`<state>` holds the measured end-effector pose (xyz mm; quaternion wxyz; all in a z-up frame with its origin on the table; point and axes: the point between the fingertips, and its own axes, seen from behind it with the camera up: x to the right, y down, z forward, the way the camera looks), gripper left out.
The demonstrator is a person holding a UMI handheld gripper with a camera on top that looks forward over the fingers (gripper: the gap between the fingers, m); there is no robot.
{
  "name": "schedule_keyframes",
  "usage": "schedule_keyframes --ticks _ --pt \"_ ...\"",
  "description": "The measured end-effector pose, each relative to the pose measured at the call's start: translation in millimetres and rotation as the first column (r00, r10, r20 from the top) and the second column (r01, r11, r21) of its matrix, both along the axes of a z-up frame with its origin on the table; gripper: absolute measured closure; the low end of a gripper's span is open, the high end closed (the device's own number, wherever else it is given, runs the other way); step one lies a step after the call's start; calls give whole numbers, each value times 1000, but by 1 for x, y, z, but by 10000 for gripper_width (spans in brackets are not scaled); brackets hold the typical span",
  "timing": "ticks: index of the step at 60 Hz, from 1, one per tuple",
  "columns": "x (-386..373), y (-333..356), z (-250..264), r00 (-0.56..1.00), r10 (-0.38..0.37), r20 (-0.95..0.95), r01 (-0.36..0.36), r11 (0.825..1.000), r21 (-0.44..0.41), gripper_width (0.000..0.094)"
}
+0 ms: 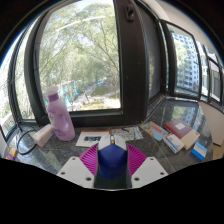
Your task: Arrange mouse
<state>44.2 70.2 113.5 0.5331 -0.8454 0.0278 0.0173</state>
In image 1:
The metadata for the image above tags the blue and white computer mouse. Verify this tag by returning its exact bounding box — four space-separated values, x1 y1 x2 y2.
96 133 129 181

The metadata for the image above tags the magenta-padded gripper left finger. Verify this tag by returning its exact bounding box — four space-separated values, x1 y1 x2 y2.
55 143 102 190

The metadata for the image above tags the small beige cardboard box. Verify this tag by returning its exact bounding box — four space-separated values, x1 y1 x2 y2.
31 123 55 148

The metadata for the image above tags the beige book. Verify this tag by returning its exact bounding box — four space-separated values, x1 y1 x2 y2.
180 129 201 151

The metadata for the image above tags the thin colourful booklet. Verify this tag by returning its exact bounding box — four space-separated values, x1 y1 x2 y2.
139 120 170 142

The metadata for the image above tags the purple plastic bottle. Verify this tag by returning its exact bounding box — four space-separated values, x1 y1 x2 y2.
45 85 77 142

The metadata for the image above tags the black cable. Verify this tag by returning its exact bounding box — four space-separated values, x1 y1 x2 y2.
15 127 45 156

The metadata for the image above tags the white framed card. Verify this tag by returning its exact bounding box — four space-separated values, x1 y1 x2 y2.
75 129 112 149

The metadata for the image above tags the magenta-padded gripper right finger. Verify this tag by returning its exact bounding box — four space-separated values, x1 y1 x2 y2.
125 143 170 190

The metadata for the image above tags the red book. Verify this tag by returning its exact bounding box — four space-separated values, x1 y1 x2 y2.
162 118 195 140

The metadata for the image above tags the printed paper leaflet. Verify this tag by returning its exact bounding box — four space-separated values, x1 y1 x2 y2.
110 125 145 142

